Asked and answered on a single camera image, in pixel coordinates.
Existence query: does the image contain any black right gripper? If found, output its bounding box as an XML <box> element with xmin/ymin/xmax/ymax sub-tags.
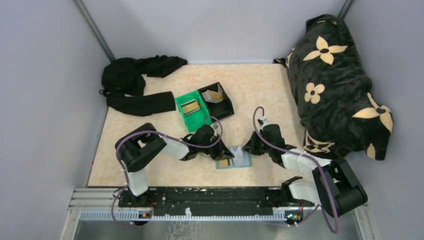
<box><xmin>242</xmin><ymin>131</ymin><xmax>273</xmax><ymax>157</ymax></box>

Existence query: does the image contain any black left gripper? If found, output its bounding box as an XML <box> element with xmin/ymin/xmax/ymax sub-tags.
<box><xmin>198</xmin><ymin>133</ymin><xmax>235</xmax><ymax>161</ymax></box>

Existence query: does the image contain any sage green card holder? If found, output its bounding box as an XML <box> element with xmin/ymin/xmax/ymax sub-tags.
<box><xmin>215</xmin><ymin>146</ymin><xmax>253</xmax><ymax>170</ymax></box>

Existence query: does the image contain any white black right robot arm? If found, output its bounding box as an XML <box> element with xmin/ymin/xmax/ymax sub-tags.
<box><xmin>243</xmin><ymin>118</ymin><xmax>368</xmax><ymax>217</ymax></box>

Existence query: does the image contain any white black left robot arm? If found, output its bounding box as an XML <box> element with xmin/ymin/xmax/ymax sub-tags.
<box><xmin>115</xmin><ymin>122</ymin><xmax>235</xmax><ymax>208</ymax></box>

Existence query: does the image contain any card stack in green bin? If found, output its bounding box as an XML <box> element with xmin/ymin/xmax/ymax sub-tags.
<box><xmin>181</xmin><ymin>99</ymin><xmax>201</xmax><ymax>116</ymax></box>

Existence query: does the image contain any gold credit card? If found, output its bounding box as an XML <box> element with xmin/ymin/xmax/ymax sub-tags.
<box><xmin>208</xmin><ymin>90</ymin><xmax>223</xmax><ymax>101</ymax></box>

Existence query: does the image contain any green plastic bin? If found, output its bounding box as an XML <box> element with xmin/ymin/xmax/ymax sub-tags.
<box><xmin>175</xmin><ymin>90</ymin><xmax>212</xmax><ymax>133</ymax></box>

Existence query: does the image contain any black plastic bin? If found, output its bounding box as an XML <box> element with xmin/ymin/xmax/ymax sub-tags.
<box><xmin>196</xmin><ymin>82</ymin><xmax>235</xmax><ymax>120</ymax></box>

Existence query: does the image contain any black floral blanket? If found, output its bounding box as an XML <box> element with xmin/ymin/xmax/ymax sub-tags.
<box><xmin>274</xmin><ymin>14</ymin><xmax>394</xmax><ymax>161</ymax></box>

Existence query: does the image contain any black cloth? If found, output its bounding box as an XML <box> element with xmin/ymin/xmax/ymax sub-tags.
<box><xmin>99</xmin><ymin>55</ymin><xmax>188</xmax><ymax>117</ymax></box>

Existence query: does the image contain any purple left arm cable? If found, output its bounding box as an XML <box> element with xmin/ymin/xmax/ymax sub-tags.
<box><xmin>110</xmin><ymin>115</ymin><xmax>224</xmax><ymax>228</ymax></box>

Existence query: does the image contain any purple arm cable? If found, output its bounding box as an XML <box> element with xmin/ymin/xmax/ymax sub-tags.
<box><xmin>110</xmin><ymin>115</ymin><xmax>224</xmax><ymax>228</ymax></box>
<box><xmin>252</xmin><ymin>105</ymin><xmax>340</xmax><ymax>235</ymax></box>

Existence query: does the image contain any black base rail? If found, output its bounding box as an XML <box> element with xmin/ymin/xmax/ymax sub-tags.
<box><xmin>113</xmin><ymin>186</ymin><xmax>314</xmax><ymax>217</ymax></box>

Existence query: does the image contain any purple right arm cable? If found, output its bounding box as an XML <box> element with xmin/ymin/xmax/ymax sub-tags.
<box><xmin>252</xmin><ymin>105</ymin><xmax>340</xmax><ymax>235</ymax></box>

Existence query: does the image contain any aluminium frame rail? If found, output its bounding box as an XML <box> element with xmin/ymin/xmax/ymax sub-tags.
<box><xmin>67</xmin><ymin>186</ymin><xmax>369</xmax><ymax>222</ymax></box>

